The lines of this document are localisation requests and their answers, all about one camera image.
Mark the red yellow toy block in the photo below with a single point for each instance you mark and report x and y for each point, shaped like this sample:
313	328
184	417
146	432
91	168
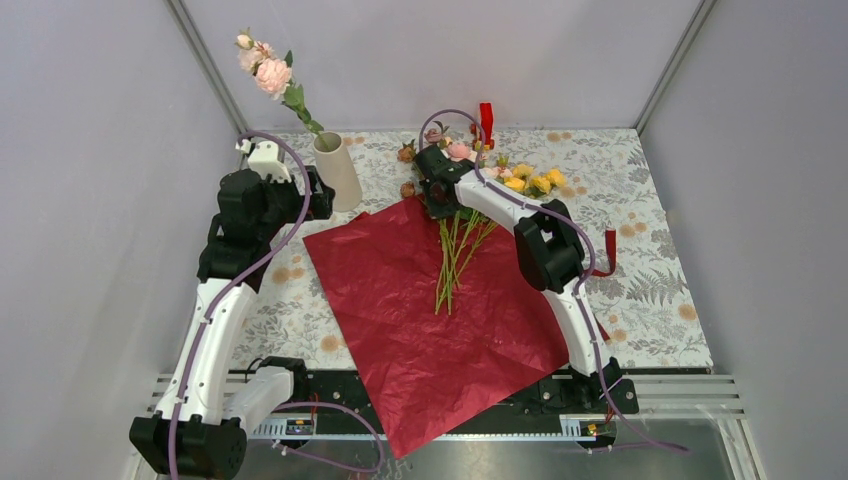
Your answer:
483	129

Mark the pink rose stem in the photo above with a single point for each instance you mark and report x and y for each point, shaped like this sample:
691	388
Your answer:
273	75

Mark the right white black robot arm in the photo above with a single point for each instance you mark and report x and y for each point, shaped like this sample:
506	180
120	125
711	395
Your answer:
550	250

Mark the brown flower bouquet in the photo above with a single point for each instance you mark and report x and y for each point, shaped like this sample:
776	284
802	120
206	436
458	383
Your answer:
464	229

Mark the red wrapping paper sheet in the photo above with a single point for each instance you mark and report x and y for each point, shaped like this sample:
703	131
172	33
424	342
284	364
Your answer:
427	371

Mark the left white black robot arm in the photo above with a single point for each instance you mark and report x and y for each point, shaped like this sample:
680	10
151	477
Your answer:
193	430

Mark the beige ceramic vase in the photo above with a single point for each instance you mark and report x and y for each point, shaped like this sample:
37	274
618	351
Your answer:
336	168

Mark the red printed ribbon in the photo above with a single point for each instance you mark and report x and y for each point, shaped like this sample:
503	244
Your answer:
606	257

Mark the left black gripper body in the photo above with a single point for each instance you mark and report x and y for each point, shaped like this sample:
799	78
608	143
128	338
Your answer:
316	207

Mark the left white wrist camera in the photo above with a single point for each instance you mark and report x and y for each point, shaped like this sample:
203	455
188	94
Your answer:
266	159

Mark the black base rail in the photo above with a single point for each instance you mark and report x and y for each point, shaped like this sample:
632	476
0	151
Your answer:
558	405

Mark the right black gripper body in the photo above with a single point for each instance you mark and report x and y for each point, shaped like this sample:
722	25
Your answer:
436	208

